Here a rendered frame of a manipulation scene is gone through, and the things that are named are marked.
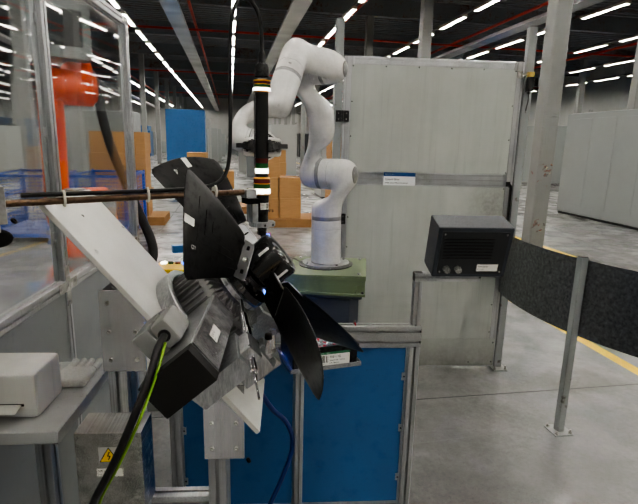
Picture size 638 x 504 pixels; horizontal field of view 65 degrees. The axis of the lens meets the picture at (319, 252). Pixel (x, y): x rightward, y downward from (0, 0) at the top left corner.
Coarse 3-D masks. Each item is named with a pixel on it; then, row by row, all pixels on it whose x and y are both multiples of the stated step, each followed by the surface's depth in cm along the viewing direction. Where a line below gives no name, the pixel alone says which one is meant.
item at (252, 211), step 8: (248, 192) 125; (256, 192) 127; (248, 200) 125; (256, 200) 126; (248, 208) 128; (256, 208) 127; (248, 216) 129; (256, 216) 128; (256, 224) 128; (264, 224) 128; (272, 224) 129
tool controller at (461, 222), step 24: (432, 216) 173; (456, 216) 173; (480, 216) 174; (432, 240) 172; (456, 240) 166; (480, 240) 167; (504, 240) 167; (432, 264) 171; (456, 264) 171; (480, 264) 171; (504, 264) 172
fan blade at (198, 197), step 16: (192, 176) 98; (192, 192) 96; (208, 192) 102; (192, 208) 95; (208, 208) 100; (224, 208) 106; (208, 224) 99; (224, 224) 105; (192, 240) 94; (208, 240) 99; (224, 240) 105; (240, 240) 111; (192, 256) 93; (208, 256) 99; (224, 256) 106; (192, 272) 93; (208, 272) 100; (224, 272) 107
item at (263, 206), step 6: (258, 54) 122; (264, 54) 122; (258, 60) 122; (264, 60) 122; (258, 66) 121; (264, 66) 121; (258, 72) 121; (264, 72) 121; (264, 198) 128; (258, 204) 128; (264, 204) 128; (258, 210) 129; (264, 210) 129; (258, 216) 129; (264, 216) 129; (258, 228) 130; (264, 228) 130; (258, 234) 131; (264, 234) 131
